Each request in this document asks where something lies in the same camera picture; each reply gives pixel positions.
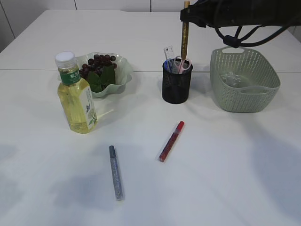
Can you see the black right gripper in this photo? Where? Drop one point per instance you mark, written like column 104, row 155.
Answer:
column 225, row 13

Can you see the gold glitter pen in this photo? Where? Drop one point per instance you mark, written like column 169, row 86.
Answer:
column 184, row 43

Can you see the clear plastic ruler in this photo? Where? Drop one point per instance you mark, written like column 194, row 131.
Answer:
column 169, row 53

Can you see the pink handled scissors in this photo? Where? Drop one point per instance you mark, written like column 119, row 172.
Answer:
column 181, row 65

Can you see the clear plastic sheet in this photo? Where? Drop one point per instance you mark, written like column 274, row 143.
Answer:
column 231, row 79

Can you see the blue handled scissors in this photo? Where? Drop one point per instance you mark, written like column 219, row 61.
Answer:
column 172, row 66

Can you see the purple grape bunch with leaf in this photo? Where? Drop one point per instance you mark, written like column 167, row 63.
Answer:
column 99, row 71

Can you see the red glitter pen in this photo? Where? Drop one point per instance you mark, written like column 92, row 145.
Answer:
column 170, row 143

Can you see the yellow tea plastic bottle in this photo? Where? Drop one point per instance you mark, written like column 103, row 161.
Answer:
column 75, row 94

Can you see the silver glitter pen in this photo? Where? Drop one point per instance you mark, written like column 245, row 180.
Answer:
column 116, row 176

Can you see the black mesh pen holder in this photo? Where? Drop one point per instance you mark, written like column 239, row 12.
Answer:
column 175, row 87

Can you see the pale green plastic basket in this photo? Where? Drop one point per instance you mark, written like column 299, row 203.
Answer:
column 260, row 81

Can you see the pale green wavy glass plate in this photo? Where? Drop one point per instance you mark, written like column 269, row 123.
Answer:
column 121, row 72

